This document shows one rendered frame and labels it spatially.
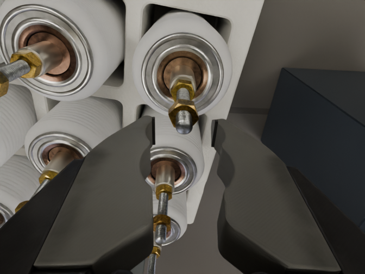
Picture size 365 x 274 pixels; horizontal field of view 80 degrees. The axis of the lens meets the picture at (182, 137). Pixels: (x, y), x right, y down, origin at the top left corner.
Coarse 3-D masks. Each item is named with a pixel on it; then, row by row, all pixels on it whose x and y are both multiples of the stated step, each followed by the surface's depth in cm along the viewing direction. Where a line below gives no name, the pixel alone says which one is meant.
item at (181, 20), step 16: (176, 16) 20; (192, 16) 20; (160, 32) 18; (176, 32) 18; (192, 32) 18; (208, 32) 19; (144, 48) 19; (224, 48) 19; (224, 64) 20; (224, 80) 21; (144, 96) 21; (160, 112) 23
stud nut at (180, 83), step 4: (180, 80) 17; (184, 80) 17; (176, 84) 17; (180, 84) 16; (184, 84) 16; (188, 84) 16; (172, 88) 17; (176, 88) 17; (188, 88) 17; (192, 88) 17; (172, 92) 17; (176, 92) 17; (192, 92) 17; (172, 96) 17; (176, 96) 17; (192, 96) 17; (176, 100) 17
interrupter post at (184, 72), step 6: (180, 66) 19; (186, 66) 20; (174, 72) 19; (180, 72) 18; (186, 72) 18; (192, 72) 19; (174, 78) 17; (180, 78) 17; (186, 78) 17; (192, 78) 18; (192, 84) 18
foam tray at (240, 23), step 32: (128, 0) 23; (160, 0) 23; (192, 0) 23; (224, 0) 23; (256, 0) 23; (128, 32) 25; (224, 32) 28; (0, 64) 28; (128, 64) 27; (32, 96) 29; (96, 96) 29; (128, 96) 29; (224, 96) 29; (192, 192) 39
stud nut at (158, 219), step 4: (156, 216) 20; (160, 216) 20; (164, 216) 20; (168, 216) 21; (156, 220) 20; (160, 220) 20; (164, 220) 20; (168, 220) 20; (156, 224) 20; (160, 224) 20; (164, 224) 20; (168, 224) 20; (168, 228) 20
